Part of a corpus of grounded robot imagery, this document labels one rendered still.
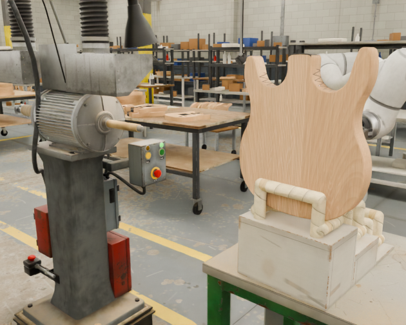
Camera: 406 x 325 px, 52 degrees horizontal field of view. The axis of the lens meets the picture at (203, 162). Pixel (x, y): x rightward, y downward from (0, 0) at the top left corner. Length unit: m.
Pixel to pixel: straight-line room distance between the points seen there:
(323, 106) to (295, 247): 0.35
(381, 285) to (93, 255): 1.35
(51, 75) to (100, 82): 0.45
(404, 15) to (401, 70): 11.16
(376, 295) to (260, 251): 0.31
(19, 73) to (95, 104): 0.42
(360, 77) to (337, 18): 12.16
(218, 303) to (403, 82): 0.85
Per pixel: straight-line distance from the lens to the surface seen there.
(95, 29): 1.61
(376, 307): 1.15
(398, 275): 1.32
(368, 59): 0.95
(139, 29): 1.66
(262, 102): 1.08
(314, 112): 1.01
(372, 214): 1.41
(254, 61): 1.10
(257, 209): 1.11
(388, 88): 1.38
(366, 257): 1.25
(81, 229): 2.03
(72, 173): 1.93
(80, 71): 1.61
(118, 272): 2.23
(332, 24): 13.14
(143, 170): 1.96
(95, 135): 1.77
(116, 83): 1.46
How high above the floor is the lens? 1.52
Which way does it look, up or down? 14 degrees down
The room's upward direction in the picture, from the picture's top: straight up
